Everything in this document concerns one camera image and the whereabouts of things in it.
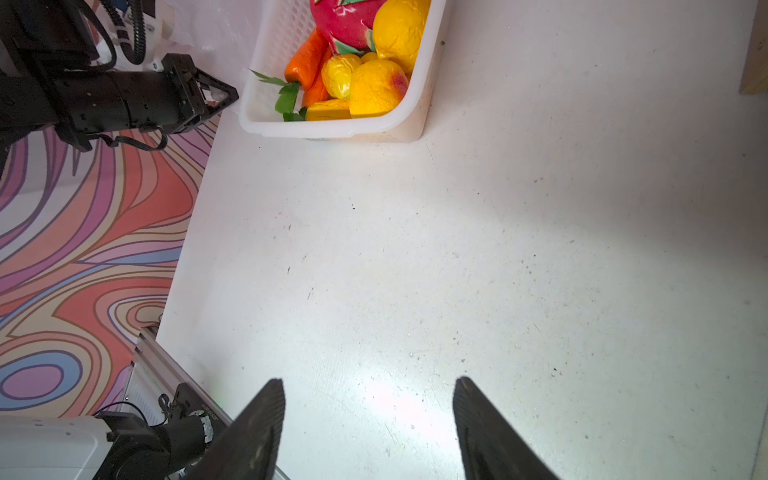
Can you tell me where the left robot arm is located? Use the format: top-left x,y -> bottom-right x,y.
1,1 -> 239,160

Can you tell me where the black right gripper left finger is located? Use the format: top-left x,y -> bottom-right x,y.
186,379 -> 286,480

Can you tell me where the orange toy carrot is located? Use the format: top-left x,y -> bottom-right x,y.
284,28 -> 332,107

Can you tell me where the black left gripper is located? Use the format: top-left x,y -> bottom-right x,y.
53,53 -> 239,135

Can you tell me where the white plastic grocery bag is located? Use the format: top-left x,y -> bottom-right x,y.
156,0 -> 264,70

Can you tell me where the pink toy dragon fruit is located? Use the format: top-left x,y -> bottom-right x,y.
309,0 -> 386,55

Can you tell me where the yellow toy mango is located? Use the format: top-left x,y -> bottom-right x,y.
349,60 -> 409,118

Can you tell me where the yellow toy lemon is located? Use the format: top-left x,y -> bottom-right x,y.
373,0 -> 431,76

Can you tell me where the white plastic perforated basket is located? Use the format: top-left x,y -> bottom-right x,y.
239,1 -> 452,142

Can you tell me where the yellow toy pear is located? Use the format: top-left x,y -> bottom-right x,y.
321,54 -> 363,100

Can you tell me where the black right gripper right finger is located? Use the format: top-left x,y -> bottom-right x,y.
453,376 -> 557,480

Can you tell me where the wooden shelf unit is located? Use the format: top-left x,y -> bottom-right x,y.
739,0 -> 768,95

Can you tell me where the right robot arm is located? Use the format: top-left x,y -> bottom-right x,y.
1,377 -> 555,479

